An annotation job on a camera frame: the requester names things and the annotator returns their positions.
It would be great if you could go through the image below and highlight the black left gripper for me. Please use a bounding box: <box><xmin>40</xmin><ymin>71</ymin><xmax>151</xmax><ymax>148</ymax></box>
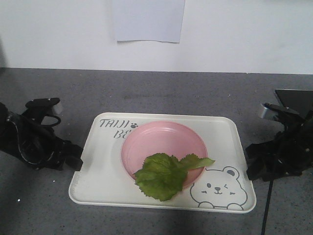
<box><xmin>4</xmin><ymin>107</ymin><xmax>83</xmax><ymax>171</ymax></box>

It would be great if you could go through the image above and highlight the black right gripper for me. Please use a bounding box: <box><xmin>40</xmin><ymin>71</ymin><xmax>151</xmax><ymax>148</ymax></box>
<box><xmin>246</xmin><ymin>132</ymin><xmax>313</xmax><ymax>181</ymax></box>

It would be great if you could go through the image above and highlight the white bear print tray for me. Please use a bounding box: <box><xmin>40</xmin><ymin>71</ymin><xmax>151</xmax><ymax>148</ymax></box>
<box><xmin>68</xmin><ymin>113</ymin><xmax>256</xmax><ymax>213</ymax></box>

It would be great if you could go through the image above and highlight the pink round plate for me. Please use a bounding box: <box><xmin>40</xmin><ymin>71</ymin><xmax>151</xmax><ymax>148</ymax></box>
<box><xmin>121</xmin><ymin>121</ymin><xmax>208</xmax><ymax>179</ymax></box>

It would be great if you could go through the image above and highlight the green lettuce leaf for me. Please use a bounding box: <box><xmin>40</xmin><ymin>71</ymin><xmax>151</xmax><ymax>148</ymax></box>
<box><xmin>134</xmin><ymin>153</ymin><xmax>215</xmax><ymax>202</ymax></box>

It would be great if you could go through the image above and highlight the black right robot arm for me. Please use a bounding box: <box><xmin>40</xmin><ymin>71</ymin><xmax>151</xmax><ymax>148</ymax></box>
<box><xmin>246</xmin><ymin>118</ymin><xmax>313</xmax><ymax>182</ymax></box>

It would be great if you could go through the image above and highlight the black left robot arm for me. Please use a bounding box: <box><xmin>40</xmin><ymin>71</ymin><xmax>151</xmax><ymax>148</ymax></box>
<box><xmin>0</xmin><ymin>98</ymin><xmax>83</xmax><ymax>171</ymax></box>

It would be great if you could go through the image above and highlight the dark tablet device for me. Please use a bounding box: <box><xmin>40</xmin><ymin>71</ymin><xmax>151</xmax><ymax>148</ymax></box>
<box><xmin>274</xmin><ymin>89</ymin><xmax>313</xmax><ymax>119</ymax></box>

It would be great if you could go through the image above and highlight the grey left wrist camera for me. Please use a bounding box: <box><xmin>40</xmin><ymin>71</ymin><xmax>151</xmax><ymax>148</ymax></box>
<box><xmin>52</xmin><ymin>102</ymin><xmax>63</xmax><ymax>115</ymax></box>

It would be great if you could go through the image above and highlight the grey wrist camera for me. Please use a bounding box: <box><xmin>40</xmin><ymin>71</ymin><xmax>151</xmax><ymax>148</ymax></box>
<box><xmin>259</xmin><ymin>103</ymin><xmax>280</xmax><ymax>121</ymax></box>
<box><xmin>52</xmin><ymin>102</ymin><xmax>63</xmax><ymax>115</ymax></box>

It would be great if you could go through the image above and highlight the black right camera cable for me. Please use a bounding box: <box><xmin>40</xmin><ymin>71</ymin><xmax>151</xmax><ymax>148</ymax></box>
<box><xmin>260</xmin><ymin>178</ymin><xmax>274</xmax><ymax>235</ymax></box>

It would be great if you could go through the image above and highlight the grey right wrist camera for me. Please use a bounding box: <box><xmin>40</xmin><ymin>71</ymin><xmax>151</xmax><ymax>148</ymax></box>
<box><xmin>259</xmin><ymin>103</ymin><xmax>280</xmax><ymax>121</ymax></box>

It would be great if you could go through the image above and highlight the white paper sheet on wall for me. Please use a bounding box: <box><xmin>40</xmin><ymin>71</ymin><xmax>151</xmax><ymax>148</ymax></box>
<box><xmin>112</xmin><ymin>0</ymin><xmax>185</xmax><ymax>43</ymax></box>

